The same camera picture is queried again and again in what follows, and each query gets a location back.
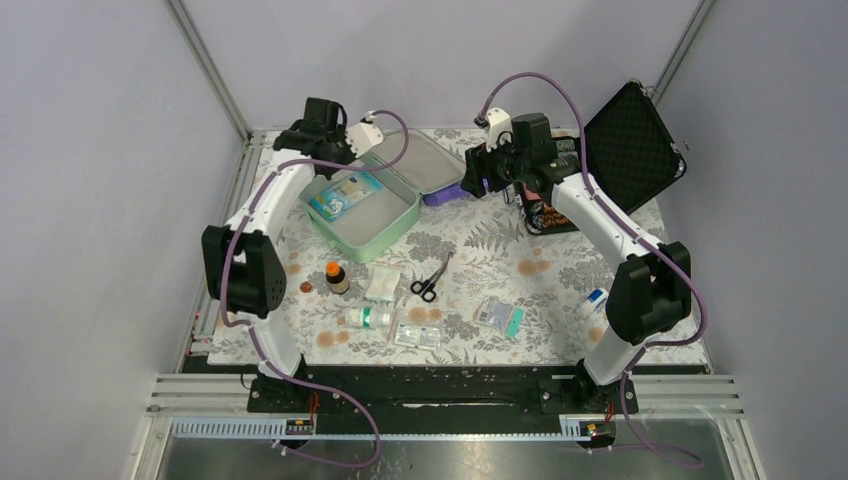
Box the white bottle green label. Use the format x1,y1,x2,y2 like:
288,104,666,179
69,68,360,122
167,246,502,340
344,306,393,329

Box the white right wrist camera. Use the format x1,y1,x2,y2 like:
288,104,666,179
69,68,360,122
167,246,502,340
482,107,512,152

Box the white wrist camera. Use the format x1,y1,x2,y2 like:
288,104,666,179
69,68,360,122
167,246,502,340
482,107,512,152
345,121,384,158

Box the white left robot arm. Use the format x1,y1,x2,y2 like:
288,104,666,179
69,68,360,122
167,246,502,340
201,97,354,411

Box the black poker chip case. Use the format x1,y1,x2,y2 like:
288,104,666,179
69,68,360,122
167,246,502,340
513,79,687,235

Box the white gauze packet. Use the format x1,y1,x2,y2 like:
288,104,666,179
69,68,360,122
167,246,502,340
364,263,404,303

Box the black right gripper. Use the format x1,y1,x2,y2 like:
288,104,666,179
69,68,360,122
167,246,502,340
459,132,530,200

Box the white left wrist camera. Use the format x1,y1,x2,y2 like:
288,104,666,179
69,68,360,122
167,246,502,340
345,121,384,158

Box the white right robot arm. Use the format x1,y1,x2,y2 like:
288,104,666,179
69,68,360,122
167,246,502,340
461,108,692,412

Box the mint green medicine case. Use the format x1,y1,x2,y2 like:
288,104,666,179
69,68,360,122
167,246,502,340
299,129,465,263

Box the purple cylindrical tube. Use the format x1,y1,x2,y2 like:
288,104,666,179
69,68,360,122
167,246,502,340
423,183,469,207

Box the blue white wipes packet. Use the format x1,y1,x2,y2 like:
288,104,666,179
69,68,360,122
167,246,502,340
308,172,384,222

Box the blister pack plasters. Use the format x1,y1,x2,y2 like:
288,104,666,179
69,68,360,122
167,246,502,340
393,324,442,351

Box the brown bottle orange cap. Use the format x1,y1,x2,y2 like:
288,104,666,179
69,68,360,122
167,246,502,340
325,261,350,295

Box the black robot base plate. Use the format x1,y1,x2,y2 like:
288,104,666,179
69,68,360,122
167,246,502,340
247,366,639,435

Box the black scissors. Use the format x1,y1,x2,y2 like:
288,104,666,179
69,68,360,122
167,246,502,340
410,251,455,303

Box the small bag teal strip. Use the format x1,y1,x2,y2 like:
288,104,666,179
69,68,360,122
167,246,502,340
474,297,525,338

